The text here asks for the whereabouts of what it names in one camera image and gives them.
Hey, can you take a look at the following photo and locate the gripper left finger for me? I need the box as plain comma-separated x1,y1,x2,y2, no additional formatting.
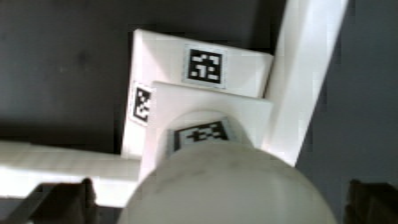
0,178,97,224

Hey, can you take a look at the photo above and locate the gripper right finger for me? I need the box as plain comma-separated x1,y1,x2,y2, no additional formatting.
342,180,398,224

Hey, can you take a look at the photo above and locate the white lamp bulb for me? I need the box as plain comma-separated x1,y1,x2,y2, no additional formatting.
116,111,337,224

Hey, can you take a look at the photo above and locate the white lamp base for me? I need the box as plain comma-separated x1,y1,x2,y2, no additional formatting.
122,29,273,176

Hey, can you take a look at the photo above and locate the white U-shaped frame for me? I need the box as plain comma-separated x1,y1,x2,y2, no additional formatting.
0,0,347,207

